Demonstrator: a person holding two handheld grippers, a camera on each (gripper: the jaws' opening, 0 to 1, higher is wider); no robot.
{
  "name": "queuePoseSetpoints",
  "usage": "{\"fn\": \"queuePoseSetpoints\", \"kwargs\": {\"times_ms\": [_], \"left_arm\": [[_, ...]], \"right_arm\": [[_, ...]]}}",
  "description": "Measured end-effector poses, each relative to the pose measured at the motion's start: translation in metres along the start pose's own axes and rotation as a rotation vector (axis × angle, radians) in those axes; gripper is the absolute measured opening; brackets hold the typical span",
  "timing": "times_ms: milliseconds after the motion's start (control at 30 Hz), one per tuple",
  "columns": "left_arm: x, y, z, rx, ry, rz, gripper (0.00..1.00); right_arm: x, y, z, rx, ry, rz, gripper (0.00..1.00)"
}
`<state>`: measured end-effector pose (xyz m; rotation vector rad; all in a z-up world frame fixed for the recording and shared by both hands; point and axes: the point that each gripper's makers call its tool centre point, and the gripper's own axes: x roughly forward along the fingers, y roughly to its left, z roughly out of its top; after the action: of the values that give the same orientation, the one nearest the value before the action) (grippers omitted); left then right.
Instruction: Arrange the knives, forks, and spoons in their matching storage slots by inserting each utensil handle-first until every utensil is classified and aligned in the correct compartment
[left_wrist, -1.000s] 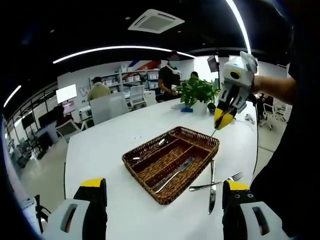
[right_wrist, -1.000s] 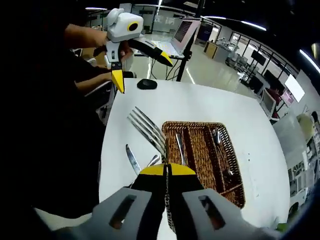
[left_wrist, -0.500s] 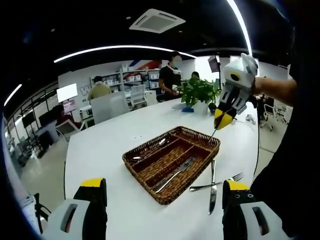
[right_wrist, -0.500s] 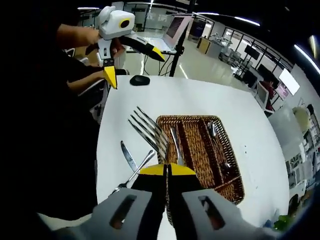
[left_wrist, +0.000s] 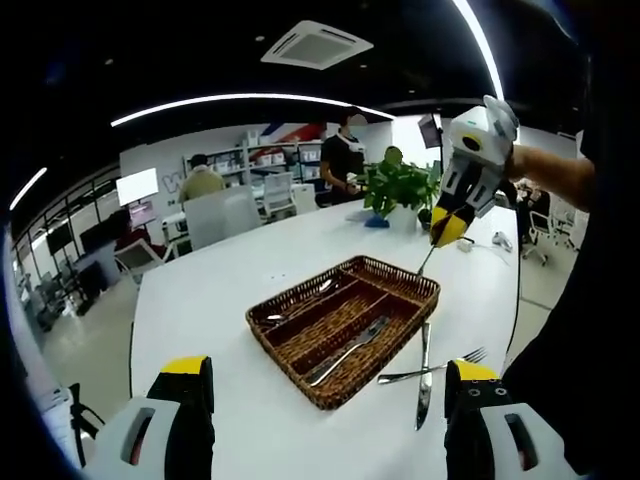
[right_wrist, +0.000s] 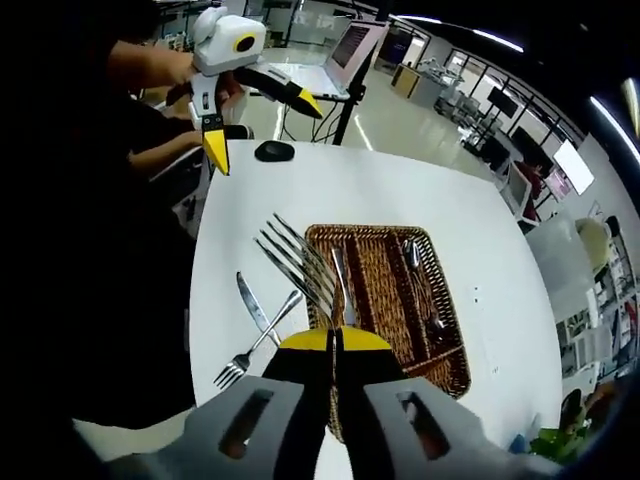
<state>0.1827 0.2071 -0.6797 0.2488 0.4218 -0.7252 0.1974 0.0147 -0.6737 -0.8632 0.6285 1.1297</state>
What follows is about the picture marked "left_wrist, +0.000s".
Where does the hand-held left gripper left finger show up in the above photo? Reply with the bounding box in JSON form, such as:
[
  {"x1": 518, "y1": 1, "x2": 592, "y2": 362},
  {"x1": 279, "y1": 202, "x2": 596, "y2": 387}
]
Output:
[{"x1": 82, "y1": 354, "x2": 217, "y2": 480}]

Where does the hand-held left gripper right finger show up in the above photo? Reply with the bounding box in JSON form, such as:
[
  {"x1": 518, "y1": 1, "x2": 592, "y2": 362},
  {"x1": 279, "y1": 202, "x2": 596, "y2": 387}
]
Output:
[{"x1": 443, "y1": 358, "x2": 579, "y2": 480}]

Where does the silver metal knife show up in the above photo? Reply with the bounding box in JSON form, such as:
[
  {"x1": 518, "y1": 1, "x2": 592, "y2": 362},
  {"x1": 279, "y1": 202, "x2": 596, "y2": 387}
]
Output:
[
  {"x1": 306, "y1": 316, "x2": 392, "y2": 387},
  {"x1": 413, "y1": 321, "x2": 433, "y2": 432}
]

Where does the silver metal fork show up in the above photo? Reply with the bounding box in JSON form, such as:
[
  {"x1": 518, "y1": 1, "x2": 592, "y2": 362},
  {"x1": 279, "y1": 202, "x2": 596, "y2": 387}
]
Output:
[{"x1": 376, "y1": 346, "x2": 489, "y2": 386}]

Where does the brown wicker utensil storage tray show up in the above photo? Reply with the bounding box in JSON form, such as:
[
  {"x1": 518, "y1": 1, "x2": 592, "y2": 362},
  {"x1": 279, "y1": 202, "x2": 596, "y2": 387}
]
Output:
[{"x1": 244, "y1": 255, "x2": 442, "y2": 412}]

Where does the white storage shelving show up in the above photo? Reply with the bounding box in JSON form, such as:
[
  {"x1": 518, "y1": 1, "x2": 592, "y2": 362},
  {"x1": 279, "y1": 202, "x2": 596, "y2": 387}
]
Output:
[{"x1": 183, "y1": 138, "x2": 326, "y2": 187}]

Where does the person's right hand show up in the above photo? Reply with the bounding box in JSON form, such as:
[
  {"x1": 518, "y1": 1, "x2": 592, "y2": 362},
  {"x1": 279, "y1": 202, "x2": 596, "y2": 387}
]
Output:
[{"x1": 499, "y1": 143, "x2": 532, "y2": 184}]

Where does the dark monitor on pole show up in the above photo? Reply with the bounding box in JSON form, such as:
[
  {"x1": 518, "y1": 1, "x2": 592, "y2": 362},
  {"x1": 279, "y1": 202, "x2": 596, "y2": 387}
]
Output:
[{"x1": 418, "y1": 113, "x2": 445, "y2": 166}]

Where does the green potted plant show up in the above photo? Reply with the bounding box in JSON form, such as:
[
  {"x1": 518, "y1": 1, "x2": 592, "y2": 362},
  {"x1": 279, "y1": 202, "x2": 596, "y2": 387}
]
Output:
[{"x1": 362, "y1": 145, "x2": 442, "y2": 235}]

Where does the white swivel chair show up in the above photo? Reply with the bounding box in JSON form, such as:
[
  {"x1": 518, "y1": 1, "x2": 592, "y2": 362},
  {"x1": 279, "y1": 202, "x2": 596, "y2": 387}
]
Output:
[{"x1": 521, "y1": 209, "x2": 552, "y2": 267}]

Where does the long curved ceiling light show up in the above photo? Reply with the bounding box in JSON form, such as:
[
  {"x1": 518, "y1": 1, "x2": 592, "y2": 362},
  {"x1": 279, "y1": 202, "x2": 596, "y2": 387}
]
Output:
[
  {"x1": 451, "y1": 0, "x2": 506, "y2": 101},
  {"x1": 109, "y1": 92, "x2": 396, "y2": 129}
]

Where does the person's black clothing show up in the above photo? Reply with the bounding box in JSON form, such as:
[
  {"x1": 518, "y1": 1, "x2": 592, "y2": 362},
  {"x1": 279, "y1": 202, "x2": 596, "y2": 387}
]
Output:
[{"x1": 499, "y1": 49, "x2": 640, "y2": 476}]

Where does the white solid-back chair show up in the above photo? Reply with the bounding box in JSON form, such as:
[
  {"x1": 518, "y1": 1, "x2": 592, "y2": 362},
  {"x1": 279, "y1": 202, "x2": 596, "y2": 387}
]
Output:
[{"x1": 292, "y1": 183, "x2": 320, "y2": 214}]

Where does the white office chair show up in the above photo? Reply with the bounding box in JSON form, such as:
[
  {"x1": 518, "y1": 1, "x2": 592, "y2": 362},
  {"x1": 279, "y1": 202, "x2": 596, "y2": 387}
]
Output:
[{"x1": 113, "y1": 237, "x2": 175, "y2": 281}]

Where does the white mesh chair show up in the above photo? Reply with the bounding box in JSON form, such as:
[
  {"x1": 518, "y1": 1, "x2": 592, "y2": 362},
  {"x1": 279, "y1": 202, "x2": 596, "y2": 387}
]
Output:
[{"x1": 262, "y1": 172, "x2": 297, "y2": 220}]

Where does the ceiling air conditioner vent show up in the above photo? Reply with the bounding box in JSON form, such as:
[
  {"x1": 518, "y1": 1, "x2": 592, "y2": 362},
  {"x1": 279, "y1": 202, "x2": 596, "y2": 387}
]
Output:
[{"x1": 259, "y1": 19, "x2": 375, "y2": 71}]

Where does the black desk monitor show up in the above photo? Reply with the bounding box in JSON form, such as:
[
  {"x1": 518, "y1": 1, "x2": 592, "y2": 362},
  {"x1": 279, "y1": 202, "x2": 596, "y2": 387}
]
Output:
[{"x1": 79, "y1": 209, "x2": 132, "y2": 254}]

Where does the pink-screen computer monitor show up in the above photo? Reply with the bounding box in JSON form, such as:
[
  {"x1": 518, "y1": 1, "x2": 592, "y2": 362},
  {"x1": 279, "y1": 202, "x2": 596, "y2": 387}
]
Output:
[{"x1": 128, "y1": 199, "x2": 157, "y2": 227}]

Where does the black television on stand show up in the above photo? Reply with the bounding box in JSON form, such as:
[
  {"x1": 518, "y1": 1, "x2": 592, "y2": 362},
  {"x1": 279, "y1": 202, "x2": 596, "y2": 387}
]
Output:
[{"x1": 47, "y1": 222, "x2": 75, "y2": 274}]

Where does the white display screen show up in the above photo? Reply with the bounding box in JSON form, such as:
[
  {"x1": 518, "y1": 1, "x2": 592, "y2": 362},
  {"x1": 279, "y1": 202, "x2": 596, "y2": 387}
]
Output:
[{"x1": 116, "y1": 168, "x2": 161, "y2": 208}]

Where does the short ceiling light strip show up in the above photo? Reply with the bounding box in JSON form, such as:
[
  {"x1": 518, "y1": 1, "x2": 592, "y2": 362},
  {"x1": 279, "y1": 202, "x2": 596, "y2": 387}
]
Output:
[{"x1": 9, "y1": 167, "x2": 49, "y2": 212}]

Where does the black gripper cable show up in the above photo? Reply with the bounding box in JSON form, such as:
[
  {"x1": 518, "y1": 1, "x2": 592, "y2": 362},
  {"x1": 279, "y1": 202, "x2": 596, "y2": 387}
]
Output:
[{"x1": 503, "y1": 189, "x2": 524, "y2": 370}]

